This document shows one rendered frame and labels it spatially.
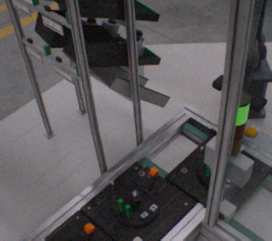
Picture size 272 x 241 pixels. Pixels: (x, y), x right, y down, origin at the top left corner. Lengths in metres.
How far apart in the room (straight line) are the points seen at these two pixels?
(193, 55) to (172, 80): 0.21
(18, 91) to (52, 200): 1.94
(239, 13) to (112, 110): 1.01
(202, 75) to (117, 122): 0.45
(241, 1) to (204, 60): 1.20
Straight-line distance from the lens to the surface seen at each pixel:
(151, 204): 1.12
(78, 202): 1.19
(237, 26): 0.64
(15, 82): 3.27
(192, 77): 1.70
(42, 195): 1.35
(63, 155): 1.44
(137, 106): 1.22
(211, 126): 1.35
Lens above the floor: 1.94
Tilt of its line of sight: 46 degrees down
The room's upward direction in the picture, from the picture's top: 1 degrees counter-clockwise
